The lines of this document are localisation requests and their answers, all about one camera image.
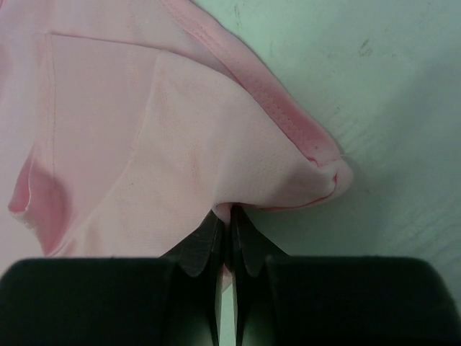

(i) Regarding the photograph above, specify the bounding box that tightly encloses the pink t-shirt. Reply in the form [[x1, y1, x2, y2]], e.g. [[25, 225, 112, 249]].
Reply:
[[0, 0, 354, 289]]

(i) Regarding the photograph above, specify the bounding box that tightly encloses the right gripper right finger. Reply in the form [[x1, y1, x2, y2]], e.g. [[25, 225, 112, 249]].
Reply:
[[230, 205, 287, 345]]

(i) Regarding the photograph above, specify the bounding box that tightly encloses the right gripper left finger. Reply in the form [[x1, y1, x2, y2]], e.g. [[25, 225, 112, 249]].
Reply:
[[163, 212, 225, 345]]

